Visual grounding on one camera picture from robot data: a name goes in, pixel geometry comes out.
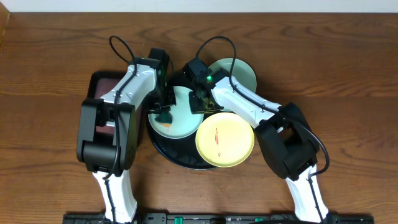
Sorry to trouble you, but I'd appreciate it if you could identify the green sponge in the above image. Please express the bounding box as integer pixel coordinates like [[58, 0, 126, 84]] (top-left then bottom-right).
[[155, 112, 173, 126]]

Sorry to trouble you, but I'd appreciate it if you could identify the light blue plate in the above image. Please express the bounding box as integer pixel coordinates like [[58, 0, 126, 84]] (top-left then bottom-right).
[[207, 58, 258, 112], [148, 86, 204, 139]]

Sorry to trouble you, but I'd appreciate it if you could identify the yellow plate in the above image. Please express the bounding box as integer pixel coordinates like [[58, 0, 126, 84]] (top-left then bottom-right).
[[195, 112, 254, 167]]

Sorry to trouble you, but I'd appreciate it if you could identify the light blue plate top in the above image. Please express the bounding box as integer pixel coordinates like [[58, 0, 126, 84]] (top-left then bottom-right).
[[207, 58, 258, 112]]

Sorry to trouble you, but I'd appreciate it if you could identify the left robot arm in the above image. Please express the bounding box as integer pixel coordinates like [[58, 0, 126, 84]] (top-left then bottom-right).
[[76, 53, 175, 223]]

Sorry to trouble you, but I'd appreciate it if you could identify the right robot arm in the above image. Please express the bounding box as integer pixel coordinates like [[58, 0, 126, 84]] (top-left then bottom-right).
[[185, 69, 328, 223]]

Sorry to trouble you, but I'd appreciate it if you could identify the round black tray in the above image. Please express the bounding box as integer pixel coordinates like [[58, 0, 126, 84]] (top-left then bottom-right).
[[145, 65, 257, 170]]

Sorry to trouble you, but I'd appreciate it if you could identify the rectangular black tray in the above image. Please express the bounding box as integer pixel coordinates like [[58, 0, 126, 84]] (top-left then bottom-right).
[[86, 70, 144, 147]]

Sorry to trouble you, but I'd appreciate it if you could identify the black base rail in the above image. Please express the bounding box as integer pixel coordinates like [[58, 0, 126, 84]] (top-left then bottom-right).
[[62, 213, 374, 224]]

